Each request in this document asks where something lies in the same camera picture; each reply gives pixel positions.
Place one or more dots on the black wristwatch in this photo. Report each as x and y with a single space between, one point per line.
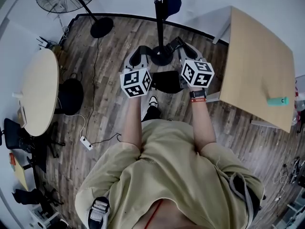
197 94

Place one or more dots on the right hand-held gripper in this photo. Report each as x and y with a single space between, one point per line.
197 74

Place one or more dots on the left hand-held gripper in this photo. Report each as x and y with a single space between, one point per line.
135 82

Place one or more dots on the black office chair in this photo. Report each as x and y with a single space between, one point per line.
13 132

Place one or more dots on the round wooden table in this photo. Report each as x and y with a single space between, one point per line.
40 92

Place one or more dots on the teal cylindrical bottle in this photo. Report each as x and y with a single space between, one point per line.
277 101

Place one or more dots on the tan notebook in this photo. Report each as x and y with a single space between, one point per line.
22 117

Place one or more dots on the person's right forearm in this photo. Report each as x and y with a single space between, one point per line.
202 123

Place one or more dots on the black metal furniture legs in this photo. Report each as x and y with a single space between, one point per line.
39 151

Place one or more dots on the light wooden rectangular table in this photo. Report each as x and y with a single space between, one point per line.
257 63

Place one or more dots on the brown cardboard box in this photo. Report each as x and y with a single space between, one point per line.
57 51

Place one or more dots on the black coat rack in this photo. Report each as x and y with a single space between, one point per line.
159 27

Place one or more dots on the red wristband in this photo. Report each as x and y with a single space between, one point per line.
198 100

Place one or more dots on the black round bag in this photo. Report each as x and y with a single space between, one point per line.
71 96

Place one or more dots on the yellow table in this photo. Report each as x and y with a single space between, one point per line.
21 175

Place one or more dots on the person's left forearm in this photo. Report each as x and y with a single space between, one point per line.
133 120

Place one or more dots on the white furniture frame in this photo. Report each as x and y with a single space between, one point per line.
293 213

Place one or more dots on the dark blue cap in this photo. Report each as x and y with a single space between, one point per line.
174 5

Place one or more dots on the person's left white shoe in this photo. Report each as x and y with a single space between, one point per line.
153 101

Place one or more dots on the person's beige shirt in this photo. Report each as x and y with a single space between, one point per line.
171 170

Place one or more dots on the black standing fan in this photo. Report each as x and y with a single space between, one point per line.
102 27

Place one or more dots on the white power strip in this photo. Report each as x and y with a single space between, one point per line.
86 142

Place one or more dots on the small white cup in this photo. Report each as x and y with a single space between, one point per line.
17 95

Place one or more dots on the white shelf unit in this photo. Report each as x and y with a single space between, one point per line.
43 218

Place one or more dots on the orange object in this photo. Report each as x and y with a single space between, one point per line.
12 158

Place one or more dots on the person's left leg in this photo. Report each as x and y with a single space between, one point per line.
151 114

